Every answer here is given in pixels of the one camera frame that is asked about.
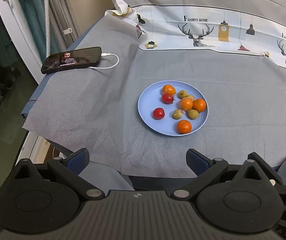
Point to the teal hanging cloth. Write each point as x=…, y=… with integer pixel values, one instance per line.
x=32, y=17

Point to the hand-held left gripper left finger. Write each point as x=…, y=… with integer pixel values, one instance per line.
x=79, y=158

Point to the white bed frame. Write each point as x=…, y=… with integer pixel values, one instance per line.
x=30, y=145

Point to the blue plastic plate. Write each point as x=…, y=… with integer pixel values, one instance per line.
x=150, y=100

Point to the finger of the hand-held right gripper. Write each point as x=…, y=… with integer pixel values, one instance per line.
x=265, y=168

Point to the white clip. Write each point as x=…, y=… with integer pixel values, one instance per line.
x=67, y=30

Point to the blue bed sheet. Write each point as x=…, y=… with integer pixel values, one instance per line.
x=25, y=111

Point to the red cherry tomato with stem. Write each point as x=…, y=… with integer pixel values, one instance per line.
x=168, y=98

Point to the white deer printed cloth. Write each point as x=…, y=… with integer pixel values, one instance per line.
x=165, y=30

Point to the grey curtain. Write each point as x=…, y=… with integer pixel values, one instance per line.
x=62, y=5

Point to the white door frame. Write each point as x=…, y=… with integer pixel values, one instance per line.
x=15, y=30

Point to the black and white patterned pole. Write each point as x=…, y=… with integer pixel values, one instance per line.
x=47, y=25

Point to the black smartphone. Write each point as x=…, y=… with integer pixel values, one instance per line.
x=70, y=60

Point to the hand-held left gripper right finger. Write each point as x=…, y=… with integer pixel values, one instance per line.
x=195, y=160

